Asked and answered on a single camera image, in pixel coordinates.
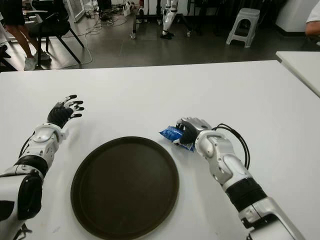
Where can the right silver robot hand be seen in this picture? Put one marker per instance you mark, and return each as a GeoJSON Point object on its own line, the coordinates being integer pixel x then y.
{"type": "Point", "coordinates": [196, 125]}

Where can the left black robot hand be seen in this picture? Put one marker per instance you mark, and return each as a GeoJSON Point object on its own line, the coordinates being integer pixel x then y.
{"type": "Point", "coordinates": [57, 115]}

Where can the blue Oreo packet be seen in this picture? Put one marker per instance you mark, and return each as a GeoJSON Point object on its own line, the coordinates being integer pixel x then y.
{"type": "Point", "coordinates": [168, 132]}

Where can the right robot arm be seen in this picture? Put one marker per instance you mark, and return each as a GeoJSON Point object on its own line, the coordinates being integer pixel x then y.
{"type": "Point", "coordinates": [225, 162]}

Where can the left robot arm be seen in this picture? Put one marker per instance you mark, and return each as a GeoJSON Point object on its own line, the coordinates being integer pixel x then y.
{"type": "Point", "coordinates": [42, 142]}

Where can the person in dark shorts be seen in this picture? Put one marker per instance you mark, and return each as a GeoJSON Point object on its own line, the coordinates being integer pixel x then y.
{"type": "Point", "coordinates": [21, 40]}

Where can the black padded chair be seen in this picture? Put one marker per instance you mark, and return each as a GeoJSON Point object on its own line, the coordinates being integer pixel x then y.
{"type": "Point", "coordinates": [50, 27]}

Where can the round dark brown tray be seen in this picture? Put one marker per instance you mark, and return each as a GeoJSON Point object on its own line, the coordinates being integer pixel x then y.
{"type": "Point", "coordinates": [125, 187]}

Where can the white framed panel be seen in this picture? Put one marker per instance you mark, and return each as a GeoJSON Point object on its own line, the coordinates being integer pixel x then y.
{"type": "Point", "coordinates": [76, 8]}

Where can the black equipment stand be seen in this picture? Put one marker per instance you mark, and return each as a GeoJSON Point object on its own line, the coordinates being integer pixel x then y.
{"type": "Point", "coordinates": [103, 10]}

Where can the white plastic stool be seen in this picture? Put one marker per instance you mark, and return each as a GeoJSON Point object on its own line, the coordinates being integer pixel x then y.
{"type": "Point", "coordinates": [250, 12]}

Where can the white cabinet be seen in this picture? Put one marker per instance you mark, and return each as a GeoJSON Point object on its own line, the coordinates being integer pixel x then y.
{"type": "Point", "coordinates": [292, 15]}

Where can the person in white shirt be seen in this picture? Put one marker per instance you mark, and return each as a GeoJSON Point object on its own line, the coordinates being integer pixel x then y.
{"type": "Point", "coordinates": [313, 22]}

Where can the black furniture frame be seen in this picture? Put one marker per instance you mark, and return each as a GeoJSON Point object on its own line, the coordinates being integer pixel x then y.
{"type": "Point", "coordinates": [3, 53]}

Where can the black wheeled gantry frame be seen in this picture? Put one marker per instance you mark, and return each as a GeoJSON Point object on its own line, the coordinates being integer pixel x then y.
{"type": "Point", "coordinates": [134, 22]}

